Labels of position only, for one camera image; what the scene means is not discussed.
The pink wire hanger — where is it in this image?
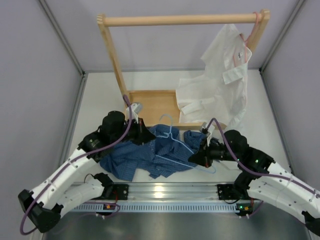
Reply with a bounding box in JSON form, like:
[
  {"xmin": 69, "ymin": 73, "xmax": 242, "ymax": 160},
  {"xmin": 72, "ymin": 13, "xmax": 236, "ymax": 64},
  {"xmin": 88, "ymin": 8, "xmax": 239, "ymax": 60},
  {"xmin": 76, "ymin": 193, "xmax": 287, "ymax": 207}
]
[{"xmin": 238, "ymin": 11, "xmax": 259, "ymax": 63}]

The light blue wire hanger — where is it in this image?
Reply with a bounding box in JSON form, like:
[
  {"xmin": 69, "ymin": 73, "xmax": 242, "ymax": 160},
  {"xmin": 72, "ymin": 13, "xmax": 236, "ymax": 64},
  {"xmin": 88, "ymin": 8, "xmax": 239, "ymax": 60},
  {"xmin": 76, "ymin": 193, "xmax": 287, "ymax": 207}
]
[{"xmin": 150, "ymin": 114, "xmax": 217, "ymax": 177}]

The perforated cable duct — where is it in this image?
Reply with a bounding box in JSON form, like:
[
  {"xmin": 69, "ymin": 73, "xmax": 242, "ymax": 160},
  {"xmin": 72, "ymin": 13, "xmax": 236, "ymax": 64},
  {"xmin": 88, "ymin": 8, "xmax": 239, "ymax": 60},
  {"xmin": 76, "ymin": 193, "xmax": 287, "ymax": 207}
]
[{"xmin": 72, "ymin": 202, "xmax": 252, "ymax": 213}]

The aluminium mounting rail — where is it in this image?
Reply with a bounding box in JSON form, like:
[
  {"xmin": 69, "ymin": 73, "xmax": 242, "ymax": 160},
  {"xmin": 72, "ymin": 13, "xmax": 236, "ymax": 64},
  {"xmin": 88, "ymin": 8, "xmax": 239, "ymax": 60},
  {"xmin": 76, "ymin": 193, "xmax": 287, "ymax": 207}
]
[{"xmin": 69, "ymin": 181, "xmax": 253, "ymax": 201}]

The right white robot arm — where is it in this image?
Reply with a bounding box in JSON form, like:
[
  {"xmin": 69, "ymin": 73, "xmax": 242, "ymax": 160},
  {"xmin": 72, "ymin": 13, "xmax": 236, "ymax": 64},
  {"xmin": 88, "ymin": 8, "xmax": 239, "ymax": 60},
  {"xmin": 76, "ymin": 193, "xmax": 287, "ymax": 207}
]
[{"xmin": 188, "ymin": 130, "xmax": 320, "ymax": 235}]

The white shirt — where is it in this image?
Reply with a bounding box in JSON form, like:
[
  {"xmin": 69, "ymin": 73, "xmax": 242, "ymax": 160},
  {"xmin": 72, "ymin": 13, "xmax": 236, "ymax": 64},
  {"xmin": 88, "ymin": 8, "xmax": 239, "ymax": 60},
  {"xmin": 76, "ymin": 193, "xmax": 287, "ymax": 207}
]
[{"xmin": 175, "ymin": 24, "xmax": 252, "ymax": 128}]

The blue checked shirt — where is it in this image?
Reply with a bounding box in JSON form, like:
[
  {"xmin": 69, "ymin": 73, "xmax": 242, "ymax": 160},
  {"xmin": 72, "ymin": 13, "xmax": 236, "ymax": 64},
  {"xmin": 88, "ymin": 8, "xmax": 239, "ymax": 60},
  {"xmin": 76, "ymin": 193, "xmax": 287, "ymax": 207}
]
[{"xmin": 99, "ymin": 123, "xmax": 213, "ymax": 182}]

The left aluminium frame post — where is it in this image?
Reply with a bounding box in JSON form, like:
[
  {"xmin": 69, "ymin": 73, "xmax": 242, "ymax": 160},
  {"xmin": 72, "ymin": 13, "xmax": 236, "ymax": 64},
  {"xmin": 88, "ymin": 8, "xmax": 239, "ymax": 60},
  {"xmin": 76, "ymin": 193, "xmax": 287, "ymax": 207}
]
[{"xmin": 37, "ymin": 0, "xmax": 85, "ymax": 76}]

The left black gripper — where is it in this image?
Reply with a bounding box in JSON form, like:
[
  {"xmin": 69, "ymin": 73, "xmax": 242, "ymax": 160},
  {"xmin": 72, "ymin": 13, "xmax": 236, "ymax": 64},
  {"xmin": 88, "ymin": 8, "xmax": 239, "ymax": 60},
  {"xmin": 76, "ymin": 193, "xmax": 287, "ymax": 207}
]
[{"xmin": 111, "ymin": 117, "xmax": 157, "ymax": 146}]

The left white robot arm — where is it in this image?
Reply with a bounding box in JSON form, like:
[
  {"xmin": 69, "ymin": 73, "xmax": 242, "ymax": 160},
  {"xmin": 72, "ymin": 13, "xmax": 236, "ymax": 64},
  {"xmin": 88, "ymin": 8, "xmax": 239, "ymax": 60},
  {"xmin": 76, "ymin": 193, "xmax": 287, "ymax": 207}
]
[{"xmin": 18, "ymin": 110, "xmax": 156, "ymax": 233}]

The right aluminium frame post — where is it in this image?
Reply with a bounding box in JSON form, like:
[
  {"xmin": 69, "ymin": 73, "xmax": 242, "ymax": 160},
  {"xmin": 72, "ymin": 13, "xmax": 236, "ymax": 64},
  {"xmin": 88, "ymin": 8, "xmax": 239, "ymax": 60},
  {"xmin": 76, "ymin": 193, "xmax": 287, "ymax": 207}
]
[{"xmin": 259, "ymin": 0, "xmax": 308, "ymax": 75}]

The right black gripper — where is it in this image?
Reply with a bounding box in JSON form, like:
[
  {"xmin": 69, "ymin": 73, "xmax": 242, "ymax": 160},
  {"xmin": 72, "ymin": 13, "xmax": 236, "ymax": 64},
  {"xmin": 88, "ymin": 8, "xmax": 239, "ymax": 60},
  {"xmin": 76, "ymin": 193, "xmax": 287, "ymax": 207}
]
[{"xmin": 188, "ymin": 136, "xmax": 240, "ymax": 168}]

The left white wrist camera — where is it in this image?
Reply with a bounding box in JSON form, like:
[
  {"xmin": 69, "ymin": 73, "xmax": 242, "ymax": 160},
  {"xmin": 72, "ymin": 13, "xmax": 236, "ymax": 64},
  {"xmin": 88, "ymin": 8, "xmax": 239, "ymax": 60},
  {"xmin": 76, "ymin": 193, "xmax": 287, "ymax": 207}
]
[{"xmin": 125, "ymin": 102, "xmax": 143, "ymax": 123}]

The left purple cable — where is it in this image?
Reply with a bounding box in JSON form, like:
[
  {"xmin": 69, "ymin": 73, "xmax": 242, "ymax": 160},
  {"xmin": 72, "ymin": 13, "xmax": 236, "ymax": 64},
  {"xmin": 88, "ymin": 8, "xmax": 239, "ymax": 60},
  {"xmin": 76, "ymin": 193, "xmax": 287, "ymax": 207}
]
[{"xmin": 19, "ymin": 93, "xmax": 132, "ymax": 236}]

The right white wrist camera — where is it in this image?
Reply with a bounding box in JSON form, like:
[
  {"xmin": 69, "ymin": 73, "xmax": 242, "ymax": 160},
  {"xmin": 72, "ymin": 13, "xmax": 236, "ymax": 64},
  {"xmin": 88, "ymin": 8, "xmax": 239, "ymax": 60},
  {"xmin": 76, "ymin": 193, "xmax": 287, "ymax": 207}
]
[{"xmin": 199, "ymin": 122, "xmax": 215, "ymax": 141}]

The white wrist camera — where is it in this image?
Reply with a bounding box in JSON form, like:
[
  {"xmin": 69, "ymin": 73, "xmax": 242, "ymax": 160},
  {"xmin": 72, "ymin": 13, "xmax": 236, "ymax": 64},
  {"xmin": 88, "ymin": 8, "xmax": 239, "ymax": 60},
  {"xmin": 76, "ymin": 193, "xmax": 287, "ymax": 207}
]
[
  {"xmin": 199, "ymin": 122, "xmax": 215, "ymax": 141},
  {"xmin": 125, "ymin": 102, "xmax": 143, "ymax": 123}
]

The aluminium frame post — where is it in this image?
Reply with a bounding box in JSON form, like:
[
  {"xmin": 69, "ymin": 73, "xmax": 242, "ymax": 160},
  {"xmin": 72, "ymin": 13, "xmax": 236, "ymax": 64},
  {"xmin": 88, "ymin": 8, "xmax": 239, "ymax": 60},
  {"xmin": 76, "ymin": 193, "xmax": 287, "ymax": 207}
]
[
  {"xmin": 259, "ymin": 0, "xmax": 308, "ymax": 75},
  {"xmin": 37, "ymin": 0, "xmax": 85, "ymax": 76}
]

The wooden clothes rack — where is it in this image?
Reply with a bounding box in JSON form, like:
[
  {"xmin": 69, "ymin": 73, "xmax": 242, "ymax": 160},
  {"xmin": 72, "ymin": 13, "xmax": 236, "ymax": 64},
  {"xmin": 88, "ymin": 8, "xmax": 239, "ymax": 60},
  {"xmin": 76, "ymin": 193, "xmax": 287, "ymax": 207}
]
[{"xmin": 96, "ymin": 9, "xmax": 270, "ymax": 130}]

